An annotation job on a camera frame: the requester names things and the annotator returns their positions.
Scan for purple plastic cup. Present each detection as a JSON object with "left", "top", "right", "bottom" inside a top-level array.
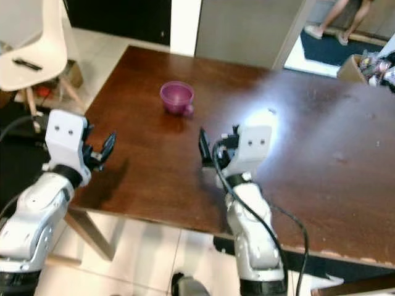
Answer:
[{"left": 159, "top": 81, "right": 195, "bottom": 118}]

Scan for small cardboard box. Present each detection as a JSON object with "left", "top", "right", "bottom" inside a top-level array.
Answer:
[{"left": 60, "top": 59, "right": 85, "bottom": 88}]

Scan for wooden table leg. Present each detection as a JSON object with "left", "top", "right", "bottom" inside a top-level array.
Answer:
[{"left": 64, "top": 208, "right": 116, "bottom": 261}]

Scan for white shell chair wooden legs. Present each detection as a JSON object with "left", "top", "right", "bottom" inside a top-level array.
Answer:
[{"left": 0, "top": 0, "right": 85, "bottom": 119}]

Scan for dark blue floor mat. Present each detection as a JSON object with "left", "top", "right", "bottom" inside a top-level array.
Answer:
[{"left": 300, "top": 28, "right": 395, "bottom": 67}]

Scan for dark door panel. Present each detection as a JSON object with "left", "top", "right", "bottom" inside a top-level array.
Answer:
[{"left": 65, "top": 0, "right": 172, "bottom": 46}]

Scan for open cardboard box with clutter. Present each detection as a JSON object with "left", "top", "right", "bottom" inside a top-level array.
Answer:
[{"left": 336, "top": 51, "right": 395, "bottom": 87}]

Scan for grey robot foot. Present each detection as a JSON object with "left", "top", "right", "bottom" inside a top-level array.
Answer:
[{"left": 171, "top": 271, "right": 214, "bottom": 296}]

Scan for person bare legs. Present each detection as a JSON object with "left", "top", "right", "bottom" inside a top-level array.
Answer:
[{"left": 305, "top": 0, "right": 375, "bottom": 46}]

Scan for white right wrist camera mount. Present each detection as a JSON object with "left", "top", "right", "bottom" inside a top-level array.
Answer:
[{"left": 227, "top": 126, "right": 274, "bottom": 179}]

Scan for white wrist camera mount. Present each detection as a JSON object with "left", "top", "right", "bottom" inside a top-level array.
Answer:
[
  {"left": 46, "top": 110, "right": 91, "bottom": 171},
  {"left": 227, "top": 126, "right": 274, "bottom": 179}
]

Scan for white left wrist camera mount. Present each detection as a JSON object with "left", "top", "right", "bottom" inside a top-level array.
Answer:
[{"left": 46, "top": 110, "right": 91, "bottom": 171}]

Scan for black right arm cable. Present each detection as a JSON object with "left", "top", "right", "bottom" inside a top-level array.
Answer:
[{"left": 212, "top": 139, "right": 310, "bottom": 296}]

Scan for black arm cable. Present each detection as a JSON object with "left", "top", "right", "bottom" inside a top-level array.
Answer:
[
  {"left": 212, "top": 139, "right": 310, "bottom": 296},
  {"left": 0, "top": 114, "right": 48, "bottom": 141}
]

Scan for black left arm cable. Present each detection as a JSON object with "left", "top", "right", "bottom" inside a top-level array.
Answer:
[{"left": 0, "top": 114, "right": 48, "bottom": 141}]

